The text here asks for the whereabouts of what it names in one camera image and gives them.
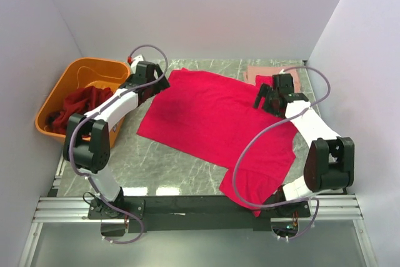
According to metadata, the bright pink t shirt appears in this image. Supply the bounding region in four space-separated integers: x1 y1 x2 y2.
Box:
137 69 297 209

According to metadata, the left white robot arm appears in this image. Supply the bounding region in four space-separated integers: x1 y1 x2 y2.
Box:
63 61 169 207

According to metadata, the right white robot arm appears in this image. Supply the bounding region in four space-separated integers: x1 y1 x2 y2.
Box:
254 73 355 204

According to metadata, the folded light pink t shirt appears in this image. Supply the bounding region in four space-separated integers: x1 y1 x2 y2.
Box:
243 65 301 93

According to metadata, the orange plastic basket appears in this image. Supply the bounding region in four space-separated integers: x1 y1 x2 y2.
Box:
35 58 131 144

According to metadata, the dark red t shirt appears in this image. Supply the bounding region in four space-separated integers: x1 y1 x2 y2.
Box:
46 86 113 134

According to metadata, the black base beam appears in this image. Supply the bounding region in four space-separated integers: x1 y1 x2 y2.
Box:
87 195 311 237

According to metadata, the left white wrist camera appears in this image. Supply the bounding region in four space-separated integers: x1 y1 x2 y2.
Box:
127 54 145 74

